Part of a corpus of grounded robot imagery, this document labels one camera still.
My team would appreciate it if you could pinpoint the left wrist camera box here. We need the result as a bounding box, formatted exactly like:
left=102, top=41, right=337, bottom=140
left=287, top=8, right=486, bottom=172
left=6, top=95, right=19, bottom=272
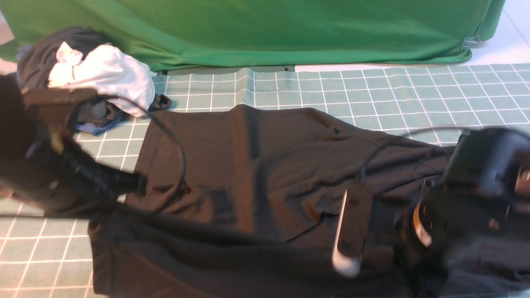
left=23, top=88, right=100, bottom=154

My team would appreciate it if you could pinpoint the green backdrop cloth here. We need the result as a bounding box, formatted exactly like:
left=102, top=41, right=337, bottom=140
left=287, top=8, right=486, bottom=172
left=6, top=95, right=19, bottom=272
left=1, top=0, right=505, bottom=71

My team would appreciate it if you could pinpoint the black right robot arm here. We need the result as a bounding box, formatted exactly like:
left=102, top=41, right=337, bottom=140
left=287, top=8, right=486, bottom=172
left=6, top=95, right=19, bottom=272
left=394, top=127, right=529, bottom=298

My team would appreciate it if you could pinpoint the metal binder clip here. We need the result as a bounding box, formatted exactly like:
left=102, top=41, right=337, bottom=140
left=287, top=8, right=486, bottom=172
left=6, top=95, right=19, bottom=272
left=460, top=35, right=482, bottom=52

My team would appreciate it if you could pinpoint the green checkered grid mat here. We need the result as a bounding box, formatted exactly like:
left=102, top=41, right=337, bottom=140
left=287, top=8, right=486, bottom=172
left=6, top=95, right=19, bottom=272
left=1, top=64, right=530, bottom=298

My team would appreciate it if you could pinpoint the black left camera cable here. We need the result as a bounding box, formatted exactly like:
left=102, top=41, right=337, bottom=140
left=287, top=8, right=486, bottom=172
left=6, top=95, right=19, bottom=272
left=0, top=95, right=188, bottom=219

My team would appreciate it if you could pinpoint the dark crumpled clothes pile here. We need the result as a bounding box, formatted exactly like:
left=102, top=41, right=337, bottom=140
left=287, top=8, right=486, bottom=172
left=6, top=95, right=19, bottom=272
left=17, top=27, right=172, bottom=136

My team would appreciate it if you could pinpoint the white crumpled shirt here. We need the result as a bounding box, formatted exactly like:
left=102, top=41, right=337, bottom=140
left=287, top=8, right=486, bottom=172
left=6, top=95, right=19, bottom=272
left=48, top=42, right=155, bottom=117

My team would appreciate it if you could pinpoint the dark gray long-sleeve shirt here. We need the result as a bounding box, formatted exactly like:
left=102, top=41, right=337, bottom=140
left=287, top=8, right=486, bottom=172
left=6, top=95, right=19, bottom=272
left=88, top=104, right=530, bottom=298

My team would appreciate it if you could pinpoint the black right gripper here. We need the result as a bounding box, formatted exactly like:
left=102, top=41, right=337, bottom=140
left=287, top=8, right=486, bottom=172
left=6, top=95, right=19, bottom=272
left=371, top=196, right=452, bottom=298

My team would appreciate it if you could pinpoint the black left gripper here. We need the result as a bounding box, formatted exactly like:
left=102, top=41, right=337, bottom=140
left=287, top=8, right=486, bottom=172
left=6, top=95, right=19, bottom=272
left=23, top=139, right=147, bottom=216

